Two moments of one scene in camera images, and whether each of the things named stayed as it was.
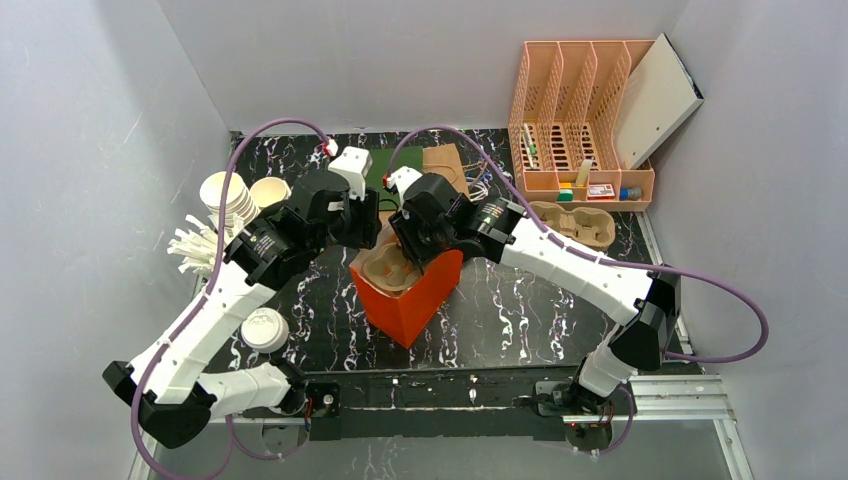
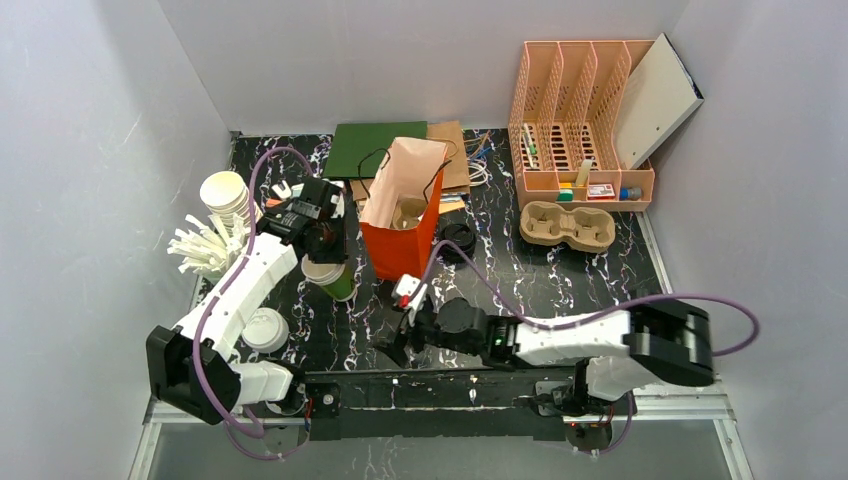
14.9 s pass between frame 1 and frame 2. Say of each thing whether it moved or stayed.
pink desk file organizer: stayed
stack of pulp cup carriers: stayed
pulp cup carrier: moved
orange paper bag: moved
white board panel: stayed
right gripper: moved
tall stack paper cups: stayed
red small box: stayed
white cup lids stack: stayed
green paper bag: moved
